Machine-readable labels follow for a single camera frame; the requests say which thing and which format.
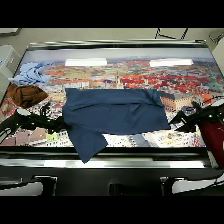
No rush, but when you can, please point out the brown garment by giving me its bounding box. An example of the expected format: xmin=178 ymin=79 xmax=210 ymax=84
xmin=5 ymin=82 xmax=50 ymax=110

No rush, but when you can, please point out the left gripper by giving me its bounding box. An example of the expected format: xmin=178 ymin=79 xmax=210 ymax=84
xmin=42 ymin=114 xmax=69 ymax=134

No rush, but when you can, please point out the dark red garment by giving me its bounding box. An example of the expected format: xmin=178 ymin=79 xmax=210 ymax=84
xmin=197 ymin=117 xmax=224 ymax=170

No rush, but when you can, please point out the white cabinet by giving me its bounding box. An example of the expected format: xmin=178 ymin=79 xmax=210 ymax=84
xmin=0 ymin=44 xmax=22 ymax=103

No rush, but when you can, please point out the silver frame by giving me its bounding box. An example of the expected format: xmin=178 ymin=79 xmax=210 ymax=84
xmin=0 ymin=146 xmax=224 ymax=197

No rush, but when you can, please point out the dark blue garment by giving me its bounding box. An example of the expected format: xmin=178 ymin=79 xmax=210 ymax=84
xmin=62 ymin=87 xmax=172 ymax=165

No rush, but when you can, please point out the light blue garment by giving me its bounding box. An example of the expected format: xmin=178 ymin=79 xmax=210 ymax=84
xmin=7 ymin=61 xmax=53 ymax=87

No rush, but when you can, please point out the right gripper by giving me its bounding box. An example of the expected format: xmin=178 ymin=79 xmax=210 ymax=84
xmin=169 ymin=109 xmax=198 ymax=134

